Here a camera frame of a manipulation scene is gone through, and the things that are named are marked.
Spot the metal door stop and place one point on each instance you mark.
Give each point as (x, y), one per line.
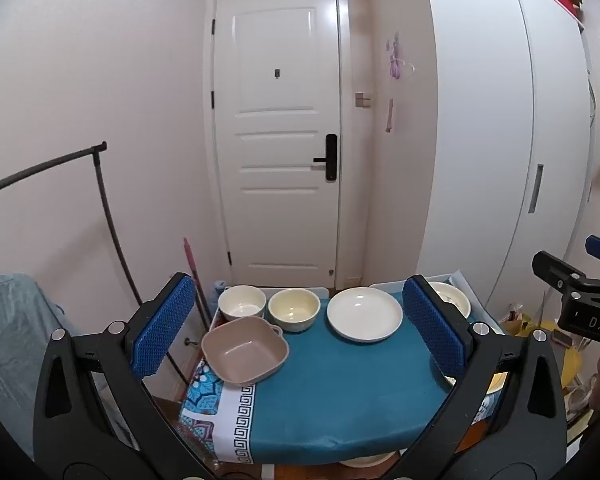
(189, 342)

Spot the teal patterned tablecloth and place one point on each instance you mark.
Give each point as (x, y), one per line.
(340, 390)

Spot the blue water bottle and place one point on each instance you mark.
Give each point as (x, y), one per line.
(218, 292)

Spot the pink wall hook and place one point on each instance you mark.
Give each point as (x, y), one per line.
(389, 117)

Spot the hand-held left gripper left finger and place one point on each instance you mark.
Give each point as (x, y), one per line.
(162, 330)

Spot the grey cloth pile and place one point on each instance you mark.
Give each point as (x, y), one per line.
(15, 330)

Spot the purple wall decoration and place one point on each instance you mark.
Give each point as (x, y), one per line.
(395, 57)

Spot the white door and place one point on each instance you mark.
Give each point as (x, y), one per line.
(275, 160)

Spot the plain white plate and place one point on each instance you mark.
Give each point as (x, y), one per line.
(364, 315)

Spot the white wardrobe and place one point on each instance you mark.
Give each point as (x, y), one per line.
(480, 135)

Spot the yellow stool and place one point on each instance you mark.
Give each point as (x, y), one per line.
(570, 365)

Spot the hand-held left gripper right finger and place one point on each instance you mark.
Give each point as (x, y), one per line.
(432, 330)

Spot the white printed plate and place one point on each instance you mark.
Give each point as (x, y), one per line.
(455, 297)

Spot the pink square bowl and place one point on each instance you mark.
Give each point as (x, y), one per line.
(242, 355)

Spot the cream round bowl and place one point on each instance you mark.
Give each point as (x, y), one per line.
(294, 310)

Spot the pink broom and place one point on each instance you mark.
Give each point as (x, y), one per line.
(190, 260)

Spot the black clothes rack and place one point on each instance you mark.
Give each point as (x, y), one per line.
(100, 185)

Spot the wall light switch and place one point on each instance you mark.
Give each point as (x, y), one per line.
(363, 99)

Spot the white ribbed bowl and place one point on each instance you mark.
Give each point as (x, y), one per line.
(241, 302)

